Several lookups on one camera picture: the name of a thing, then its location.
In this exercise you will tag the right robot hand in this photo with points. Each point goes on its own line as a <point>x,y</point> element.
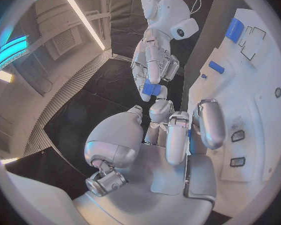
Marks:
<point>152,60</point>

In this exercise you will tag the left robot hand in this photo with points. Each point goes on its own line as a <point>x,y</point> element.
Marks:
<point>131,200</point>

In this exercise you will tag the large blue cylinder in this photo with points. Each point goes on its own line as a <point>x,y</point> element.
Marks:
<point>234,30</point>

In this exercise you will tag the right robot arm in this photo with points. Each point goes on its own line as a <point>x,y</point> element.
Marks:
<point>161,7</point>

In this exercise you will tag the white task board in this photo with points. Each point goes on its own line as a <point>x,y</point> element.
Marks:
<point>248,97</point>

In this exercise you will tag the small blue peg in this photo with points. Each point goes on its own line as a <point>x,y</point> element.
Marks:
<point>203,76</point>

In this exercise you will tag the blue plug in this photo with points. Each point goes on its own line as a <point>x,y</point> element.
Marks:
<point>189,135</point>
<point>151,89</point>

